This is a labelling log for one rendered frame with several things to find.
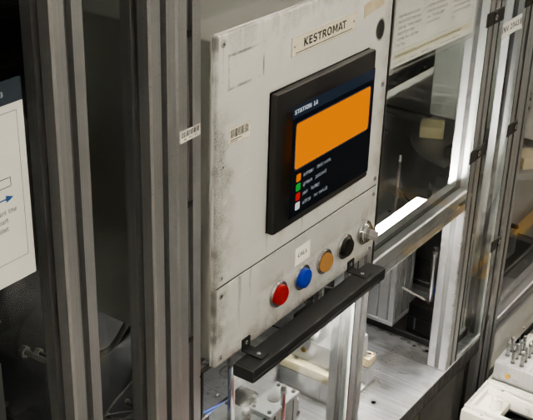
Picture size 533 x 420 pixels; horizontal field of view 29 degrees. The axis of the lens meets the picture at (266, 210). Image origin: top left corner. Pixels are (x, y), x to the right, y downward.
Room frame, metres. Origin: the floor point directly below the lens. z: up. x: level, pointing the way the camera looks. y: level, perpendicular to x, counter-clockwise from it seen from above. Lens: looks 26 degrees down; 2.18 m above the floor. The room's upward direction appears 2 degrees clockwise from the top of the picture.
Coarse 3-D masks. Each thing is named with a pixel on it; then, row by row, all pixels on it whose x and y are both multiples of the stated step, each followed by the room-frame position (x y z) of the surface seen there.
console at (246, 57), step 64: (320, 0) 1.34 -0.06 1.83; (384, 0) 1.48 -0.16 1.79; (256, 64) 1.22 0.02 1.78; (320, 64) 1.34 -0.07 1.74; (384, 64) 1.49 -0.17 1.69; (256, 128) 1.22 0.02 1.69; (256, 192) 1.23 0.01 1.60; (256, 256) 1.23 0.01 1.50; (320, 256) 1.36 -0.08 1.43; (256, 320) 1.23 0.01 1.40
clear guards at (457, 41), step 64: (448, 0) 1.68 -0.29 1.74; (512, 0) 1.91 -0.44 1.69; (448, 64) 1.70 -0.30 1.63; (512, 64) 1.95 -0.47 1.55; (384, 128) 1.53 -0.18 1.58; (448, 128) 1.73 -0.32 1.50; (384, 192) 1.54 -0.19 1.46; (448, 192) 1.75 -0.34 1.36; (384, 256) 1.56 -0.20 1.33; (256, 384) 1.26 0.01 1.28; (320, 384) 1.41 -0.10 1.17
